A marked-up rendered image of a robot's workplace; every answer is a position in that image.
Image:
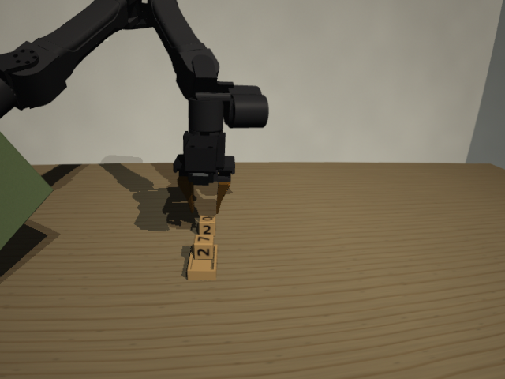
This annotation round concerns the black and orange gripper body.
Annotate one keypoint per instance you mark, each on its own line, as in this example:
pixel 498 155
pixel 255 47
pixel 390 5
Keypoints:
pixel 224 172

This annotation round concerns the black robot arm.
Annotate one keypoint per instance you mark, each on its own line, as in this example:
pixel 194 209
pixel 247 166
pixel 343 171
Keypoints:
pixel 30 79

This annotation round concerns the tan number cube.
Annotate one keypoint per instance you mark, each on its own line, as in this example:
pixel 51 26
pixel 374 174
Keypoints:
pixel 203 247
pixel 207 225

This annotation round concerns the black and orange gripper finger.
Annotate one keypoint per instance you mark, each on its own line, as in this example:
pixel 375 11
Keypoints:
pixel 185 187
pixel 222 189

